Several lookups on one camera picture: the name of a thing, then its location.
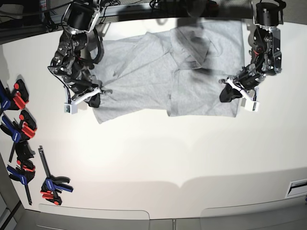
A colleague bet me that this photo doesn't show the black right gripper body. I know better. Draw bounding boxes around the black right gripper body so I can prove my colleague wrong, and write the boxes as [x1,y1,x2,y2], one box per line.
[63,75,101,101]

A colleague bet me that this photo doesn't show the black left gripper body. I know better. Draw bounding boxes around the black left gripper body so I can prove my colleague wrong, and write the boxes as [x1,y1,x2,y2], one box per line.
[230,68,263,95]

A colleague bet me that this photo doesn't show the grey T-shirt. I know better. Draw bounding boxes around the grey T-shirt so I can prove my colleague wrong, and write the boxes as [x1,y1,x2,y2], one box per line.
[93,21,244,123]

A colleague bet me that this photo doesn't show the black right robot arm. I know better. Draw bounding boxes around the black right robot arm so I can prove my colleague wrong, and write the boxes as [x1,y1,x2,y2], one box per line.
[48,0,109,114]

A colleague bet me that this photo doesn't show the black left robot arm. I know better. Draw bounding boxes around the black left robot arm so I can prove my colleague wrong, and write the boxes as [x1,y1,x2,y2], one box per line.
[219,0,286,103]

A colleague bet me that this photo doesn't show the blue red bar clamp top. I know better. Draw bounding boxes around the blue red bar clamp top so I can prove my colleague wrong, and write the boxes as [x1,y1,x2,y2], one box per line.
[0,79,29,114]

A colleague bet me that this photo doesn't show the blue red bar clamp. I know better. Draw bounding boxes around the blue red bar clamp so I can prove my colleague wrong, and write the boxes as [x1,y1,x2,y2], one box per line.
[0,109,37,162]
[38,146,73,206]
[7,160,35,206]
[0,79,29,114]

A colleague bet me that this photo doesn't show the blue red bar clamp right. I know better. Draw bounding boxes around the blue red bar clamp right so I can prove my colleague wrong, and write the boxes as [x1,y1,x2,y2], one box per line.
[38,146,73,206]

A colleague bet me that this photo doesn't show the white label plate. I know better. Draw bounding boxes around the white label plate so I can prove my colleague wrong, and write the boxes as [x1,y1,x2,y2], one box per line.
[285,179,307,198]

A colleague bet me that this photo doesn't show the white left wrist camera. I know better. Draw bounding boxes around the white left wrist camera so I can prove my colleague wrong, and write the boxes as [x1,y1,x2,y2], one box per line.
[226,82,260,112]

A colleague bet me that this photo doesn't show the aluminium rail frame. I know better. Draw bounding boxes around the aluminium rail frame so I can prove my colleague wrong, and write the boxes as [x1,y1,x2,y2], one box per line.
[98,0,152,23]

